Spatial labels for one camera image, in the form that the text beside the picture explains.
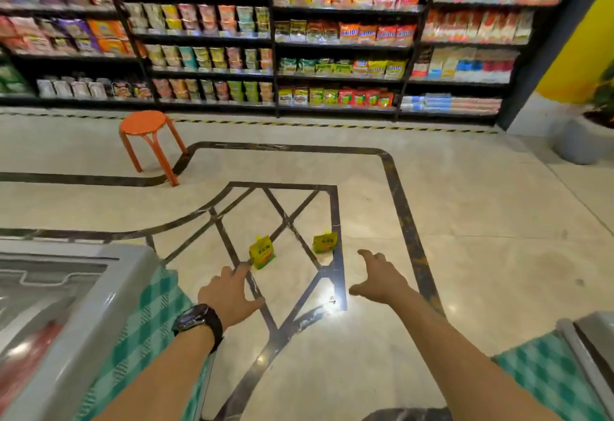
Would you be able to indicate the person's left hand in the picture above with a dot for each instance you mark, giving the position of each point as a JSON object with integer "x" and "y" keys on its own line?
{"x": 228, "y": 297}

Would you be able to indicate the person's right hand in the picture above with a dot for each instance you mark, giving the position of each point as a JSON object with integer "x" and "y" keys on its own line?
{"x": 383, "y": 281}

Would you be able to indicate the person's right thumb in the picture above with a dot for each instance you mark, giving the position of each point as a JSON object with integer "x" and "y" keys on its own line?
{"x": 358, "y": 289}

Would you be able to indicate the person's left thumb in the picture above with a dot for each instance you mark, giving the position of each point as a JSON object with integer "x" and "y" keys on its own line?
{"x": 254, "y": 302}

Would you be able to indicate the person's right forearm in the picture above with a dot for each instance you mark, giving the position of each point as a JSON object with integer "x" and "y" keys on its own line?
{"x": 460, "y": 363}

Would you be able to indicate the person's left forearm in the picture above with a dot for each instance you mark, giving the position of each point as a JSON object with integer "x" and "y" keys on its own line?
{"x": 163, "y": 377}

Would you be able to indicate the yellow green snack packet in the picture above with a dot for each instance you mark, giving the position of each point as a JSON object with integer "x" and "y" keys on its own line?
{"x": 325, "y": 242}
{"x": 262, "y": 253}

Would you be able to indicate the black wristwatch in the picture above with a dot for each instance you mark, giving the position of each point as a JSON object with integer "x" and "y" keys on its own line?
{"x": 196, "y": 317}

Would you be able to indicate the green checkered cloth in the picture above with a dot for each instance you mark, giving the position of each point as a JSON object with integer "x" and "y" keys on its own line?
{"x": 547, "y": 372}
{"x": 144, "y": 334}

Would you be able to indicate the yellow black striped floor tape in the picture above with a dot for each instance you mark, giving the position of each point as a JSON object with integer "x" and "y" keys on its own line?
{"x": 297, "y": 124}

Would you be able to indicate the row of green red bags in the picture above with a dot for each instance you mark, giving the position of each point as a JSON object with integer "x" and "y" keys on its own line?
{"x": 336, "y": 97}

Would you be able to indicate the stack of flat pale packs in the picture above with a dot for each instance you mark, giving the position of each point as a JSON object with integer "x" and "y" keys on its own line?
{"x": 451, "y": 104}

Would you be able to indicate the orange round stool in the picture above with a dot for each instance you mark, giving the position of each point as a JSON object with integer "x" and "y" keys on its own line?
{"x": 144, "y": 123}

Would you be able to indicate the row of pastel snack bags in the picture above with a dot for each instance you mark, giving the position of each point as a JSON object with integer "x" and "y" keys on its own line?
{"x": 211, "y": 57}
{"x": 216, "y": 90}
{"x": 201, "y": 18}

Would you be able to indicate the row of green yellow bags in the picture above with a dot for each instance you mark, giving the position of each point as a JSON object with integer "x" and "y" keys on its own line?
{"x": 345, "y": 68}

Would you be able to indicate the row of white blue packs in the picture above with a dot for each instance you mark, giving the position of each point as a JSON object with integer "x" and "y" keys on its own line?
{"x": 465, "y": 65}

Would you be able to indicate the row of olive orange bags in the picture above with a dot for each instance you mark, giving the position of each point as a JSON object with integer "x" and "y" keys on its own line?
{"x": 350, "y": 32}

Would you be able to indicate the grey plant pot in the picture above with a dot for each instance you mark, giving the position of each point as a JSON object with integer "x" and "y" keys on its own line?
{"x": 580, "y": 142}

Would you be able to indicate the row of white pouches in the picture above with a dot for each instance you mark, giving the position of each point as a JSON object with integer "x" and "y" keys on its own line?
{"x": 81, "y": 88}

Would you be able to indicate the row of cream red packs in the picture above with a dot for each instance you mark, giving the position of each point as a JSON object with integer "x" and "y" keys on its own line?
{"x": 479, "y": 25}

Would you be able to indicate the green potted plant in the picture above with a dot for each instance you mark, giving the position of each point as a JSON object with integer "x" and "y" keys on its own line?
{"x": 603, "y": 94}

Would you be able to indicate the row of pink orange packets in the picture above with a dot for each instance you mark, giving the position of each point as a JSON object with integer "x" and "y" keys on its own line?
{"x": 72, "y": 34}

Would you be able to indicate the row of dark green packets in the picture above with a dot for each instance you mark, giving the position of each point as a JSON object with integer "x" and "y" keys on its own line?
{"x": 12, "y": 78}

